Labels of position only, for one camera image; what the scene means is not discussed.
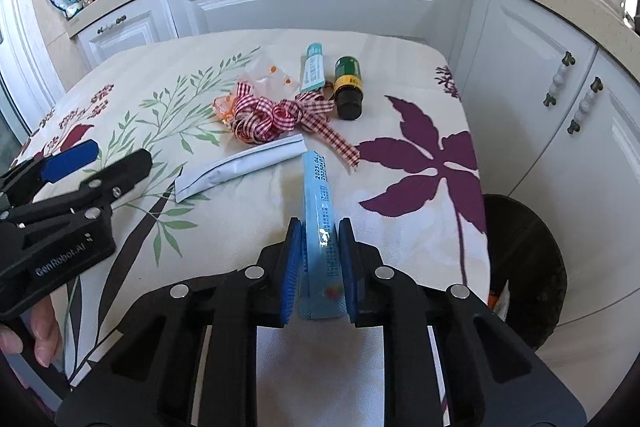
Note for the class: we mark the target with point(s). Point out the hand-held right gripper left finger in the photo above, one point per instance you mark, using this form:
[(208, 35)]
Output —
[(292, 272)]

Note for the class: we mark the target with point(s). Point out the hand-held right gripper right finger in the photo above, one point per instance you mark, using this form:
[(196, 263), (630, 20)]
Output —
[(347, 272)]

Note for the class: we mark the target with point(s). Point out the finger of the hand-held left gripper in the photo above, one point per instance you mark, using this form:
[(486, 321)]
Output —
[(70, 162), (120, 174)]

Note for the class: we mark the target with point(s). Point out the light blue stick packet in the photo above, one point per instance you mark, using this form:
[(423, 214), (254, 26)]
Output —
[(320, 217)]

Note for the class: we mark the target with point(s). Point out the white sachet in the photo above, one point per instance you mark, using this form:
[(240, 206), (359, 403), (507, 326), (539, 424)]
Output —
[(240, 169)]

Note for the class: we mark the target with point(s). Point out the red checkered ribbon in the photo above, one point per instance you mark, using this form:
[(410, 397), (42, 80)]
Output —
[(280, 114)]

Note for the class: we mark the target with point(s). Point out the clear orange dotted wrapper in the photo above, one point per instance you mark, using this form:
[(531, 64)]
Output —
[(270, 77)]

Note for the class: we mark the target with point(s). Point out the black trash bin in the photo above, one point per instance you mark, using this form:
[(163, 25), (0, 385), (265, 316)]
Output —
[(530, 267)]

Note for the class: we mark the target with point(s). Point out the small green yellow bottle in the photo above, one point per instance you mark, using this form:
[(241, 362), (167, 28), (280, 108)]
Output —
[(348, 87)]

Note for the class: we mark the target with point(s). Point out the teal tube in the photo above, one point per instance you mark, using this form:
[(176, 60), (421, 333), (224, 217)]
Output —
[(312, 72)]

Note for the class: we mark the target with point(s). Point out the person's left hand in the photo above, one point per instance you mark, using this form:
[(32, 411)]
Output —
[(45, 332)]

